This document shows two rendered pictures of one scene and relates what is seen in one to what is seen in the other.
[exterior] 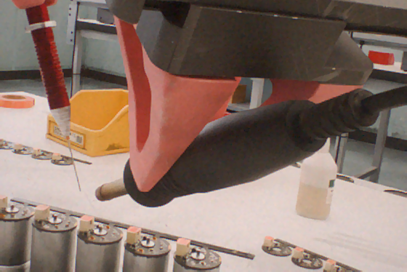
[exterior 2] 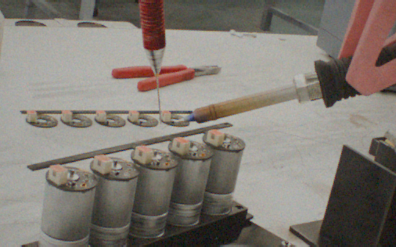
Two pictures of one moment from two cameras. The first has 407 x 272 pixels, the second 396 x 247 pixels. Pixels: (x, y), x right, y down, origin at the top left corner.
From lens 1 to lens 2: 0.43 m
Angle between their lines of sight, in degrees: 66
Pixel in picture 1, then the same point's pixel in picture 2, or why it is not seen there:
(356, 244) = (62, 89)
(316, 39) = not seen: outside the picture
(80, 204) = not seen: outside the picture
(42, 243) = (128, 191)
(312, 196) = not seen: outside the picture
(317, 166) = not seen: outside the picture
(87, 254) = (167, 180)
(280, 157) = not seen: outside the picture
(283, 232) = (7, 102)
